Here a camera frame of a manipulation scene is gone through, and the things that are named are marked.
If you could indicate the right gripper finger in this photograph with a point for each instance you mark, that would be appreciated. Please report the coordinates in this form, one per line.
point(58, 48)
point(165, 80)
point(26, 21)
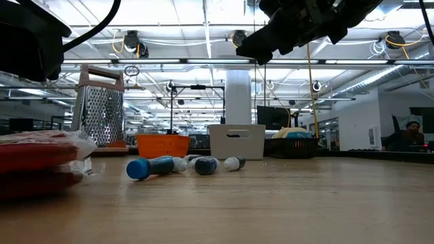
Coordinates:
point(261, 45)

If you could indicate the yellow sponge with teal pad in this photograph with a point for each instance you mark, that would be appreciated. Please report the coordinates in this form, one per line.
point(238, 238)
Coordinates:
point(299, 135)
point(280, 132)

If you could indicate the red packet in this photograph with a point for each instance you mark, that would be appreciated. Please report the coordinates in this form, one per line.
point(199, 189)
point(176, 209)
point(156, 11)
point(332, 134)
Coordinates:
point(34, 156)

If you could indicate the blue capped marker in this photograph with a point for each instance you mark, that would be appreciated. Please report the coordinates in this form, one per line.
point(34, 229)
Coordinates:
point(139, 168)

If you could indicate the white building pillar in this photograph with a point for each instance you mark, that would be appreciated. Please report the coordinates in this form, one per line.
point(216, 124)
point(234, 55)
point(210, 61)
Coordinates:
point(238, 98)

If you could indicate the black computer monitor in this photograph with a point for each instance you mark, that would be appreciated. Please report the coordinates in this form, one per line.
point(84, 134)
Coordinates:
point(271, 118)
point(20, 124)

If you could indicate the white plastic bin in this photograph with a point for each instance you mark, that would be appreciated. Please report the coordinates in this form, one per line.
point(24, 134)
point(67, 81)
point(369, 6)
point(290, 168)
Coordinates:
point(237, 145)

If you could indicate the black mesh basket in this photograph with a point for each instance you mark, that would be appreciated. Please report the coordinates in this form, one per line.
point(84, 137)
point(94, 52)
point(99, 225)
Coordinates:
point(291, 149)

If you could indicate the orange plastic basket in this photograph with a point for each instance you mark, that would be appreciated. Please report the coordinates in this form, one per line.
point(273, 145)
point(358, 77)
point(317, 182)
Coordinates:
point(162, 145)

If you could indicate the person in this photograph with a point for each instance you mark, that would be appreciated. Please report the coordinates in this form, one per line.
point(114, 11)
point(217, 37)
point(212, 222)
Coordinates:
point(407, 139)

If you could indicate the black metal stand frame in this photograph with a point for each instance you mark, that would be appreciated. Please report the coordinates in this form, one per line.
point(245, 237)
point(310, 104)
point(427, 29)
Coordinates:
point(203, 87)

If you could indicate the black table frame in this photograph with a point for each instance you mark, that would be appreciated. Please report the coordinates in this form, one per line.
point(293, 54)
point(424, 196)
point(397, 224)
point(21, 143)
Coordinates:
point(373, 156)

